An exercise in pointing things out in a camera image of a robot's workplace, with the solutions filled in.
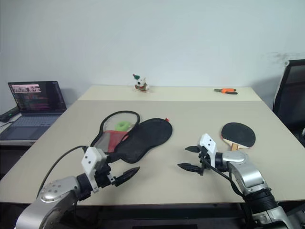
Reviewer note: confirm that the black office chair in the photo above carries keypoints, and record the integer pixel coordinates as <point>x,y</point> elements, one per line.
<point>290,95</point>

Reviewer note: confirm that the grey open laptop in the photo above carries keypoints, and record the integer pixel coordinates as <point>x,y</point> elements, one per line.
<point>35,95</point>

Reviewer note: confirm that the black paddle case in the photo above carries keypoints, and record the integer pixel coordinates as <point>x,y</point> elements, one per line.
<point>152,133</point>

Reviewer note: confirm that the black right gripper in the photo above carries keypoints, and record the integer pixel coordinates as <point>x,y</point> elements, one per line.
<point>203,158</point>

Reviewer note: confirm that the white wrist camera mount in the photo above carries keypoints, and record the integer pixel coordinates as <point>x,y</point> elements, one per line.
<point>91,158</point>
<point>208,143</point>

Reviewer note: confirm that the black device with green light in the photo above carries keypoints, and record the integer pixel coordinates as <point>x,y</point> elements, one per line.
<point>9,114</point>

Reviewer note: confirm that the black table tennis paddle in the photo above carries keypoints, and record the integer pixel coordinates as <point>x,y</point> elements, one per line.
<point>238,134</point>

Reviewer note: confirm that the white plush dog toy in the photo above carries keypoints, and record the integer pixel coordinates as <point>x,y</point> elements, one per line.
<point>141,83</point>

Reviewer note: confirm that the orange black pliers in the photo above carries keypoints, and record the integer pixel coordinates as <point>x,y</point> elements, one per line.
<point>225,90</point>

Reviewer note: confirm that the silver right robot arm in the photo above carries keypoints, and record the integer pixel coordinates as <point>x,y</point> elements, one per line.
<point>247,174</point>

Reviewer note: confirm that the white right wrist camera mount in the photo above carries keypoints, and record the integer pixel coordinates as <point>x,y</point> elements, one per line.
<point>208,143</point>

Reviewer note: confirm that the black table frame bar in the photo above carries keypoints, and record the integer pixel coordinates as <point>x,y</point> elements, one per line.
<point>155,211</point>

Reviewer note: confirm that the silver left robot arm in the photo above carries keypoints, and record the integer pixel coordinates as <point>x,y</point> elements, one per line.
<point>54,190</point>

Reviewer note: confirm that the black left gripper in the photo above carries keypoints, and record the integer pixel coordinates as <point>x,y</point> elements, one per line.
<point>104,177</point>

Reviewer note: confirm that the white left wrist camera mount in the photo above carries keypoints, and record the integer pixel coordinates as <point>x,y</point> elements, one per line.
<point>91,158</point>

